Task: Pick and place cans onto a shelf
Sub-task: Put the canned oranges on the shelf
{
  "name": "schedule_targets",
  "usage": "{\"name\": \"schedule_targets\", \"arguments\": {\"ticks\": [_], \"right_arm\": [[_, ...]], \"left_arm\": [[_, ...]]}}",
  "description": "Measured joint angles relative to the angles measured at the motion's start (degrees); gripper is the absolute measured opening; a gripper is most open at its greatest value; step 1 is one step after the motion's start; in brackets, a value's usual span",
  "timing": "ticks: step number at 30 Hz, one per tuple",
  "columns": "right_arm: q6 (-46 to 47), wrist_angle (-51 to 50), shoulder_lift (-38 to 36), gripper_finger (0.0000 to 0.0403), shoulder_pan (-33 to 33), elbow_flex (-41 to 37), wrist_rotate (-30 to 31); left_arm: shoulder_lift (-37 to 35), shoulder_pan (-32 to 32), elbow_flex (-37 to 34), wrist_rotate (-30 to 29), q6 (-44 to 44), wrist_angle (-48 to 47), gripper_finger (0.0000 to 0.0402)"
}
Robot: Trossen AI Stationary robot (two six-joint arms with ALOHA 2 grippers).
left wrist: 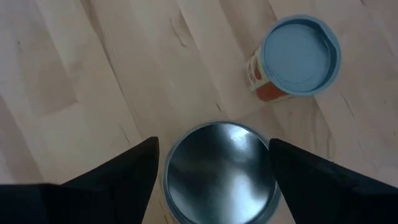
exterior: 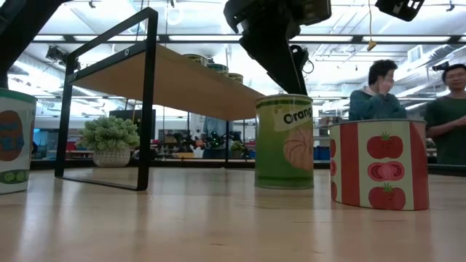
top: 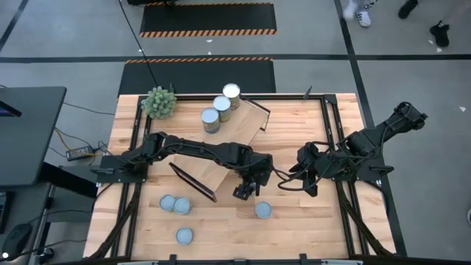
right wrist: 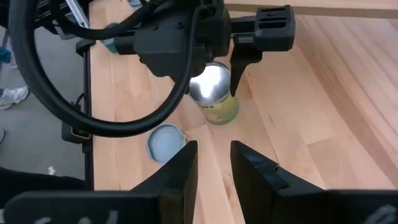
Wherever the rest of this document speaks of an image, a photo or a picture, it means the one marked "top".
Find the food can with grey lid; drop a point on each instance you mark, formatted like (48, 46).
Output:
(184, 236)
(167, 202)

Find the dark monitor with lit screen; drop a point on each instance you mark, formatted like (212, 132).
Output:
(7, 108)

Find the green potted plant white pot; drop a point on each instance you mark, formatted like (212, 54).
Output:
(159, 103)

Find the red striped tomato can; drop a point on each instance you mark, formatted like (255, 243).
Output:
(263, 210)

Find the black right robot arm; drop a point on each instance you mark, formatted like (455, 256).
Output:
(368, 138)

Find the black computer mouse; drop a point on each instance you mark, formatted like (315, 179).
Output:
(16, 239)

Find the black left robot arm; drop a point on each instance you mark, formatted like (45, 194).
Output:
(206, 149)

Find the green labelled food can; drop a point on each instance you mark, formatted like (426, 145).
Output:
(222, 104)

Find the black mat with hazard stripes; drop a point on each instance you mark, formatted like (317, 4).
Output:
(206, 16)
(202, 77)

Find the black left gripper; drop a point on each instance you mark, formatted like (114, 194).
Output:
(257, 169)

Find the yellow labelled food can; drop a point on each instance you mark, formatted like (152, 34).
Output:
(231, 90)

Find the dark grey desk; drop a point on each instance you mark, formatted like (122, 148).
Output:
(33, 136)

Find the black power adapter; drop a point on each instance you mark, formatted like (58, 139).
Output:
(79, 153)

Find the white food can orange oval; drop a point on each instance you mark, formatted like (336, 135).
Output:
(182, 205)

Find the person's foot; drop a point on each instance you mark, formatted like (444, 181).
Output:
(364, 18)
(406, 8)
(439, 34)
(350, 9)

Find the peas labelled food can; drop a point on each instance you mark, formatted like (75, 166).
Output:
(210, 117)

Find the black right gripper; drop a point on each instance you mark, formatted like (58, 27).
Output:
(309, 158)

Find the black computer keyboard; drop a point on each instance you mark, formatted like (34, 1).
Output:
(3, 213)

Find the black aluminium table frame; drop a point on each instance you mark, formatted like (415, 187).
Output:
(294, 97)

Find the black table clamp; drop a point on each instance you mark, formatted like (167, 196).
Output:
(307, 92)

